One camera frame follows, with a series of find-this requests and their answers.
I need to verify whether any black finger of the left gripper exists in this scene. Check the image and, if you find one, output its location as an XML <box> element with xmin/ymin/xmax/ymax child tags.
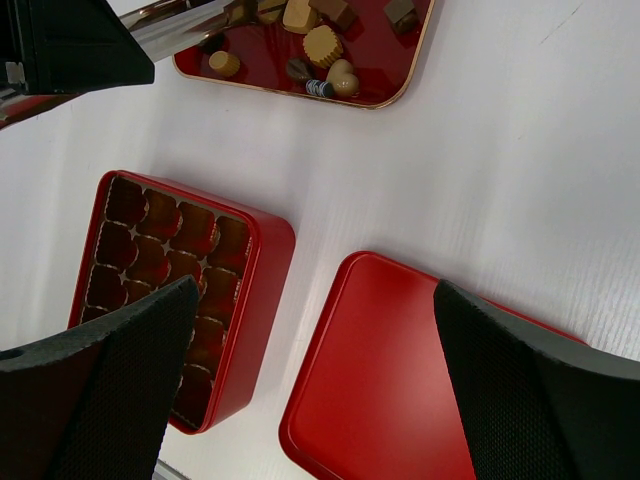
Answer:
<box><xmin>1</xmin><ymin>1</ymin><xmax>154</xmax><ymax>95</ymax></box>

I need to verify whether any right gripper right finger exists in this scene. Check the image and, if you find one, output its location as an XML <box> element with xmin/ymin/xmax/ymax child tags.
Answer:
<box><xmin>434</xmin><ymin>281</ymin><xmax>639</xmax><ymax>479</ymax></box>

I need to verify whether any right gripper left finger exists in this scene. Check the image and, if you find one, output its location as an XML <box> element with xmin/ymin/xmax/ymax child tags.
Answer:
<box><xmin>1</xmin><ymin>276</ymin><xmax>199</xmax><ymax>479</ymax></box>

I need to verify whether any small tan round chocolate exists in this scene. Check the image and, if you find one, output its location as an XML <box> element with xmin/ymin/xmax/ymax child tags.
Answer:
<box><xmin>208</xmin><ymin>51</ymin><xmax>241</xmax><ymax>78</ymax></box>

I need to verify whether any red square chocolate box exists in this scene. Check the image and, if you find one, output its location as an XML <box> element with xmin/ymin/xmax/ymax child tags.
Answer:
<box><xmin>68</xmin><ymin>170</ymin><xmax>296</xmax><ymax>435</ymax></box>

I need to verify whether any striped dark chocolate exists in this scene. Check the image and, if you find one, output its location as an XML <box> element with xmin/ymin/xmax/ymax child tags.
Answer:
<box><xmin>305</xmin><ymin>79</ymin><xmax>335</xmax><ymax>98</ymax></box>

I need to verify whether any tan fluted round chocolate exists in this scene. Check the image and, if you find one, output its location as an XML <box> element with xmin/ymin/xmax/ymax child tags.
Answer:
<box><xmin>303</xmin><ymin>25</ymin><xmax>343</xmax><ymax>69</ymax></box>

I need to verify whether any cream heart chocolate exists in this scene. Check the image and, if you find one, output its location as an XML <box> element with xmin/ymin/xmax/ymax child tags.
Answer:
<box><xmin>327</xmin><ymin>59</ymin><xmax>359</xmax><ymax>98</ymax></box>

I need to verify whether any red chocolate tray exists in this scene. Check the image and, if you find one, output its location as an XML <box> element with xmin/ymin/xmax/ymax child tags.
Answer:
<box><xmin>173</xmin><ymin>1</ymin><xmax>434</xmax><ymax>109</ymax></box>

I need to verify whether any dark brown chocolate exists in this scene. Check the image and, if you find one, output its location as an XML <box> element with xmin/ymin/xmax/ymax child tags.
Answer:
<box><xmin>384</xmin><ymin>0</ymin><xmax>419</xmax><ymax>35</ymax></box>

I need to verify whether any red box lid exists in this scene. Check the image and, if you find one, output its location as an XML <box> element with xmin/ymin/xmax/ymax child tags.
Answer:
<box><xmin>278</xmin><ymin>250</ymin><xmax>591</xmax><ymax>480</ymax></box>

